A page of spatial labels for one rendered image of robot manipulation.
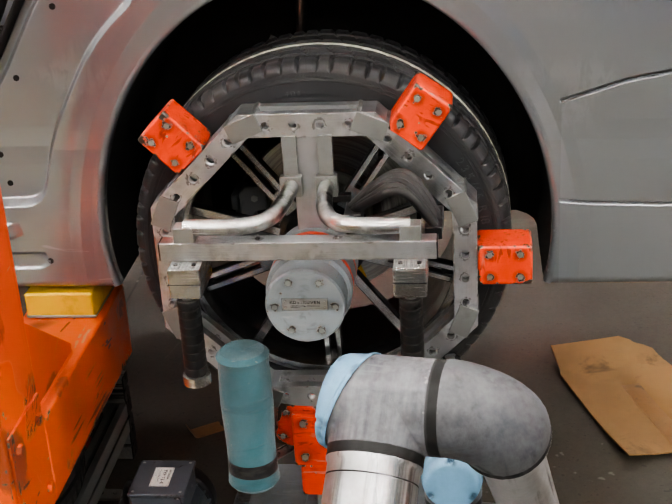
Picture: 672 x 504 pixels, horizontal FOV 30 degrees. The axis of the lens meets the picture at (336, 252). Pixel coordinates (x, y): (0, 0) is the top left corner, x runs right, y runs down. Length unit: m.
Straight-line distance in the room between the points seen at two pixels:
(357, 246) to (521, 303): 2.02
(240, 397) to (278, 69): 0.54
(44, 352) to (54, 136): 0.39
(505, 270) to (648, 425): 1.25
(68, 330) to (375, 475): 1.05
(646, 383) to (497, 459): 1.98
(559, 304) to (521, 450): 2.38
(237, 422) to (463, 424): 0.74
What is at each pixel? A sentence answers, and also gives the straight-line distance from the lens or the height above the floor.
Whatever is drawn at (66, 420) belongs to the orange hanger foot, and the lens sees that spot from 2.21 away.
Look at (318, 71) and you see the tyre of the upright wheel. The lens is 2.07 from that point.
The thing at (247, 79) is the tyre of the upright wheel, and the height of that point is 1.15.
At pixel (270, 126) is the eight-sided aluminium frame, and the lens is 2.02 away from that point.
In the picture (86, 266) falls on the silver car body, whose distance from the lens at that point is 2.35.
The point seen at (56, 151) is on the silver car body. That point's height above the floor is 1.01.
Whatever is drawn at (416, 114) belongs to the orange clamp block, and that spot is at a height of 1.11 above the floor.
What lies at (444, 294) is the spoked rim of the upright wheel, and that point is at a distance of 2.23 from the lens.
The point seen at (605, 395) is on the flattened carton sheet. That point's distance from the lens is 3.38.
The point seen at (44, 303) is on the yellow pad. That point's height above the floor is 0.71.
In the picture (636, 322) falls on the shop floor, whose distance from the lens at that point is 3.77.
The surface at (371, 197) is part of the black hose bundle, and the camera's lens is 1.92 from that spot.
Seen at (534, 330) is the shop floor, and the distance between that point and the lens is 3.70.
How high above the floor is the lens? 1.73
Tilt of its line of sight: 24 degrees down
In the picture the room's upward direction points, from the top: 3 degrees counter-clockwise
